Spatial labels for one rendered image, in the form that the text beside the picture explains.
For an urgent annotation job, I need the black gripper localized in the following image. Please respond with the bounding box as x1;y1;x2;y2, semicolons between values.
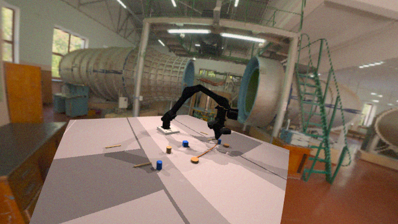
213;116;231;140

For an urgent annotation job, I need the round wooden button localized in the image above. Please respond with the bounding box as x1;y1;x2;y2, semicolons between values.
191;157;199;163

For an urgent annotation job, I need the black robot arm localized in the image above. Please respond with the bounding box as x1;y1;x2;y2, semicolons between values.
161;85;239;129

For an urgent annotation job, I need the small wooden cylinder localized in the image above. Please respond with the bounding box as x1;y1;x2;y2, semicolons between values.
166;146;172;154

